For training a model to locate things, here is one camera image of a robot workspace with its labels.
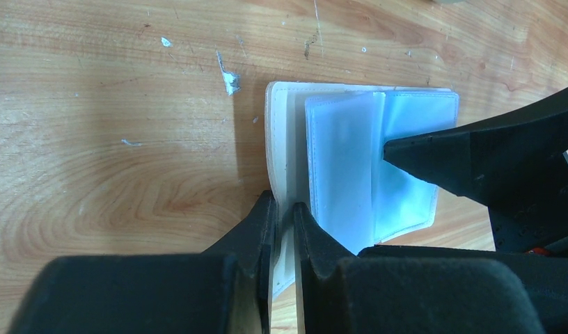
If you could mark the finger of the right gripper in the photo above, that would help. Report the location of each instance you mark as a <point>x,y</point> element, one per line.
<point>515,164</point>
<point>544,278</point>

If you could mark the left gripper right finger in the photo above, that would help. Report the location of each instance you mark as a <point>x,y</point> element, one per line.
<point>338,292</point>

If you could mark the white leather card holder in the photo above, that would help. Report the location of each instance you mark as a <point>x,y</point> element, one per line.
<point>324,147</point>

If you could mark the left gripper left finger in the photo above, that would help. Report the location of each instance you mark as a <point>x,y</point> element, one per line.
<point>227,288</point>

